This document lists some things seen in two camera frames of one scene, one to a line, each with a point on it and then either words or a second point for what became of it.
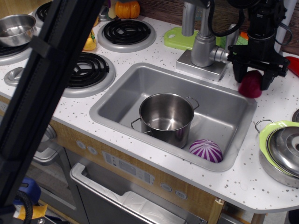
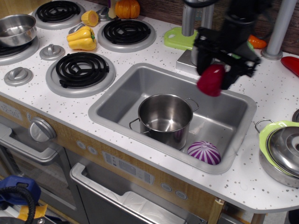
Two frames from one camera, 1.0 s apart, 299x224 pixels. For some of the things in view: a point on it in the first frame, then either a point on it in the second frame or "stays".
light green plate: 264,134 stays
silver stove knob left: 12,77 stays
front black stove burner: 93,74 stays
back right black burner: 126,35 stays
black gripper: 259,52 → 230,48
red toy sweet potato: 251,86 → 211,80
